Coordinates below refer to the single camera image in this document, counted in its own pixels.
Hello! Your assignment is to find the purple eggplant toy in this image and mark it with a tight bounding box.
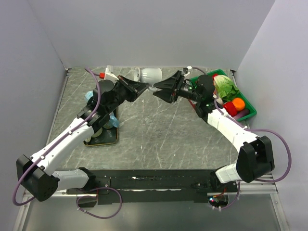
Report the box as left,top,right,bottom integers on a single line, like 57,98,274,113
233,108,250,120

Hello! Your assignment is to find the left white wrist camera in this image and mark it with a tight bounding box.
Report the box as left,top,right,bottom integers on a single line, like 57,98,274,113
99,65,118,82

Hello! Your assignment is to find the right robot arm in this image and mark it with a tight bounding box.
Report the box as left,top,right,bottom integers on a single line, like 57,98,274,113
154,71,275,192

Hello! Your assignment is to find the orange toy fruit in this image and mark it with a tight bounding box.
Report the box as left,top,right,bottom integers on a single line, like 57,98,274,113
232,98,245,112

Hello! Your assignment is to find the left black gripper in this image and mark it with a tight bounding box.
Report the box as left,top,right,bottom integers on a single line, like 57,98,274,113
106,75,150,113

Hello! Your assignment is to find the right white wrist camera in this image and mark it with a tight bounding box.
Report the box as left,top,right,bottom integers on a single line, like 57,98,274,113
182,66,193,76

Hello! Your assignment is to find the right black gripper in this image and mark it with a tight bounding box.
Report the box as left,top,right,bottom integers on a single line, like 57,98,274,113
153,71,202,104

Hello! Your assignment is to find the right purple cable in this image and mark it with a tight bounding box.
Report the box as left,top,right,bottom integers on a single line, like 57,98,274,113
190,66,292,210

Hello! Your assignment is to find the purple cable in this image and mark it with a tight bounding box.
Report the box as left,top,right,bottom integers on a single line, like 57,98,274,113
12,67,103,206
190,66,292,210

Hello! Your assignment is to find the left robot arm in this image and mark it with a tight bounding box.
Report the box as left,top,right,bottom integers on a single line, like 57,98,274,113
16,76,148,202

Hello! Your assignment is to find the white grey mug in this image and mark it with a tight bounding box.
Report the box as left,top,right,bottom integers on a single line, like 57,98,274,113
133,67,162,92

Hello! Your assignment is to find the light blue faceted mug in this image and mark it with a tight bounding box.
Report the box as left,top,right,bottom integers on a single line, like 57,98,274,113
85,91,93,101

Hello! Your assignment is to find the black serving tray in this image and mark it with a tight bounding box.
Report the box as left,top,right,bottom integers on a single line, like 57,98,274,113
83,108,119,147

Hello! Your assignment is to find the blue mug orange inside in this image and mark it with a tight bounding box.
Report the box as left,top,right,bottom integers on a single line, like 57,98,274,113
104,115,120,129

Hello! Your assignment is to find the pale green mug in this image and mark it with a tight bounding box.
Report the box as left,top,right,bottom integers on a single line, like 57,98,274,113
85,128,103,143

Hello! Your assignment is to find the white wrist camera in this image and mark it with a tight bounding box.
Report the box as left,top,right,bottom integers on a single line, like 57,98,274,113
99,65,118,82
182,66,193,76

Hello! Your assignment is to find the red bell pepper toy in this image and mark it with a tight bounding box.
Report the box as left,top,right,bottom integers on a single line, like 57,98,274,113
223,102,238,117

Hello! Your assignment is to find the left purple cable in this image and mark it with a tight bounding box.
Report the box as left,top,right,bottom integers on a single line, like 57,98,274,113
12,67,103,206

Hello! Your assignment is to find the green cabbage toy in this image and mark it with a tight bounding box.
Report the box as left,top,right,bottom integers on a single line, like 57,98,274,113
213,75,240,102

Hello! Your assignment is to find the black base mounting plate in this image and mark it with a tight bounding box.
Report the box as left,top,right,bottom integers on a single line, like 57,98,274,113
66,169,237,205

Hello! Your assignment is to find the green plastic basket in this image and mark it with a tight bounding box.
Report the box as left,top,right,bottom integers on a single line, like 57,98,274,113
189,69,257,122

